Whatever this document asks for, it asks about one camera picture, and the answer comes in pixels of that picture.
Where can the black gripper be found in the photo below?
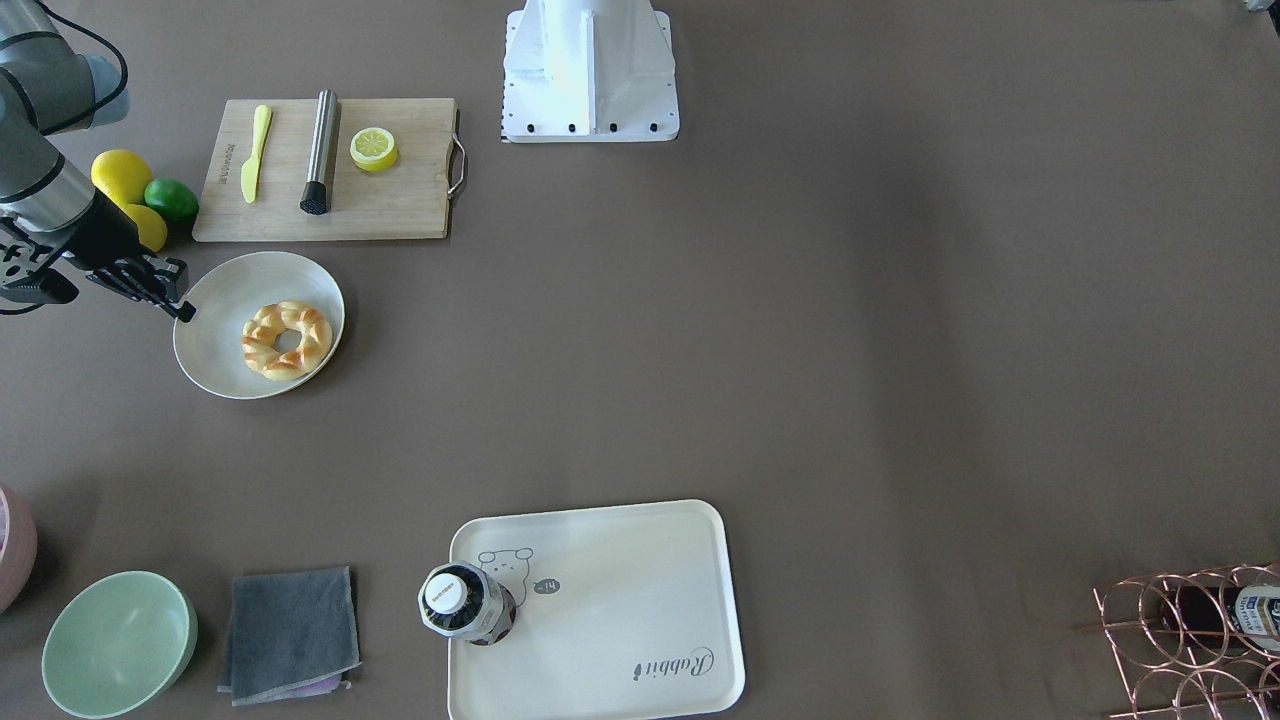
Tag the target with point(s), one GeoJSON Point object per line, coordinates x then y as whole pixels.
{"type": "Point", "coordinates": [104, 236]}

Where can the braided glazed donut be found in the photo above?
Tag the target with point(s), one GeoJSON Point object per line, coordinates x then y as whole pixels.
{"type": "Point", "coordinates": [286, 340]}

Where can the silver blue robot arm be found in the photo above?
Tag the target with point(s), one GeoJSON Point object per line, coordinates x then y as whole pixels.
{"type": "Point", "coordinates": [58, 76]}

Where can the cream rabbit tray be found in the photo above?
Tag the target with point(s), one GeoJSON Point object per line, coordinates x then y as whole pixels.
{"type": "Point", "coordinates": [623, 612]}

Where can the green lime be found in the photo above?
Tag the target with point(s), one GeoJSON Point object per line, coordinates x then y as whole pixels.
{"type": "Point", "coordinates": [175, 202]}

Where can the yellow plastic knife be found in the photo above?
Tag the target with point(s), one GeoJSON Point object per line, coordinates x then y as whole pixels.
{"type": "Point", "coordinates": [250, 170]}

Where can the wooden cutting board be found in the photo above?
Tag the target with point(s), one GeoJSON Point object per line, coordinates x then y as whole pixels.
{"type": "Point", "coordinates": [409, 201]}

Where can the half lemon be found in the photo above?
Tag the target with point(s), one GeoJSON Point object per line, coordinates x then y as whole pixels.
{"type": "Point", "coordinates": [373, 149]}

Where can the pink bowl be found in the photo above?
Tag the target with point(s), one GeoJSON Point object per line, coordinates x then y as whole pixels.
{"type": "Point", "coordinates": [19, 545]}

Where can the mint green bowl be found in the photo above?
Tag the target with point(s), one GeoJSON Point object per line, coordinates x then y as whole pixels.
{"type": "Point", "coordinates": [118, 644]}

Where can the grey folded cloth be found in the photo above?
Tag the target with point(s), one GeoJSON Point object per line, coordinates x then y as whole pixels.
{"type": "Point", "coordinates": [290, 635]}

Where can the dark drink bottle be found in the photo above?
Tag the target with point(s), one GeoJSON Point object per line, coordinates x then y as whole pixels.
{"type": "Point", "coordinates": [465, 604]}

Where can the bottle in rack upper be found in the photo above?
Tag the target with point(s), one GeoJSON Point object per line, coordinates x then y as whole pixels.
{"type": "Point", "coordinates": [1226, 616]}

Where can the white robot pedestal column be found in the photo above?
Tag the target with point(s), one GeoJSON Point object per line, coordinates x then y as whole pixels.
{"type": "Point", "coordinates": [589, 72]}

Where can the copper wire bottle rack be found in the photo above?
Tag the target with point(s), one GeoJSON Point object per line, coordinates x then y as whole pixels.
{"type": "Point", "coordinates": [1163, 675]}

